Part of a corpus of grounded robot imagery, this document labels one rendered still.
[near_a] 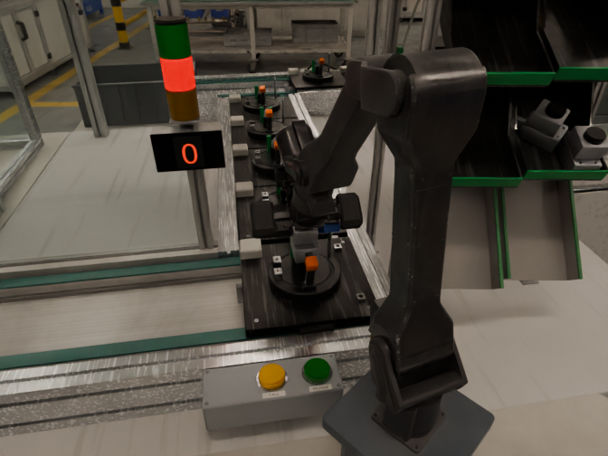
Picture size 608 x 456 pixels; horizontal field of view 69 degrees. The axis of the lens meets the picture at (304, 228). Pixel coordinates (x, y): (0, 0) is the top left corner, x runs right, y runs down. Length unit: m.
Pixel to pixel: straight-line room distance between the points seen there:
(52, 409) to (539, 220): 0.90
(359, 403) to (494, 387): 0.38
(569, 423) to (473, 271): 0.28
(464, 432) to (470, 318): 0.45
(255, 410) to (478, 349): 0.45
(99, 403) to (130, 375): 0.07
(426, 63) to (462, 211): 0.55
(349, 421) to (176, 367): 0.31
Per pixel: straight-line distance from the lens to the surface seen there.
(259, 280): 0.86
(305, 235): 0.78
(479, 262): 0.88
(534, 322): 1.04
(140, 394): 0.79
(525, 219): 0.94
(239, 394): 0.71
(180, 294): 0.94
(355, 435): 0.55
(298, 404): 0.72
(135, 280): 0.98
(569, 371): 0.98
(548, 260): 0.95
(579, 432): 0.90
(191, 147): 0.81
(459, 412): 0.59
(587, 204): 1.79
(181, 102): 0.79
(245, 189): 1.12
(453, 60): 0.37
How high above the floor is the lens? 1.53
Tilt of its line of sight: 34 degrees down
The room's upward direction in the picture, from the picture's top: straight up
